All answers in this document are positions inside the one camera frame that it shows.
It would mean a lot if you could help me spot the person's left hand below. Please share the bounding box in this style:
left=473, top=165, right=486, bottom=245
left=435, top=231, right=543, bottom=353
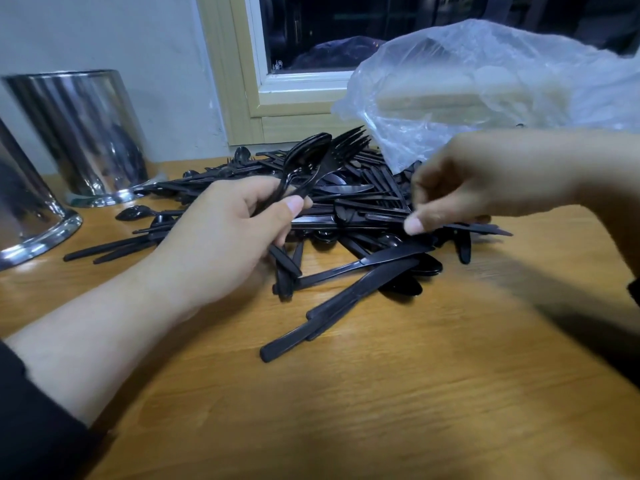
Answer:
left=150, top=175, right=314, bottom=312

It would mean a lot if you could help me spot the person's right hand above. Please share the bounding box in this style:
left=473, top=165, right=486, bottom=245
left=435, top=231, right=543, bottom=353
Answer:
left=403, top=129, right=572, bottom=237

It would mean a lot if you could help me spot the pile of black plastic cutlery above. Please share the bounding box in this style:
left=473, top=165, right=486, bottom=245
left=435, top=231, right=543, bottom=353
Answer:
left=62, top=125, right=513, bottom=364

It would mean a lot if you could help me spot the black plastic fork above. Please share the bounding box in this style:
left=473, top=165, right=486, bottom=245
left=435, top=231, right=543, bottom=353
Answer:
left=290, top=125, right=373, bottom=196

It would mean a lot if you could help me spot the person's left forearm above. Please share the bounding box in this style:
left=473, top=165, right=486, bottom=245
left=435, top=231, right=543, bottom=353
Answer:
left=0, top=265, right=201, bottom=480

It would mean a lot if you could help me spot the person's right forearm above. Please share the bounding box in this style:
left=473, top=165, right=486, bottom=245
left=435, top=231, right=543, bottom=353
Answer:
left=560, top=129, right=640, bottom=306

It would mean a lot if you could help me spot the clear plastic bag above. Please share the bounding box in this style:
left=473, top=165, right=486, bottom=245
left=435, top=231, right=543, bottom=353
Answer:
left=333, top=19, right=640, bottom=176

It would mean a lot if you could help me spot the dark parked car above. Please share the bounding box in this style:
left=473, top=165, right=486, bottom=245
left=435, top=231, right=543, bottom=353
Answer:
left=290, top=37, right=386, bottom=71

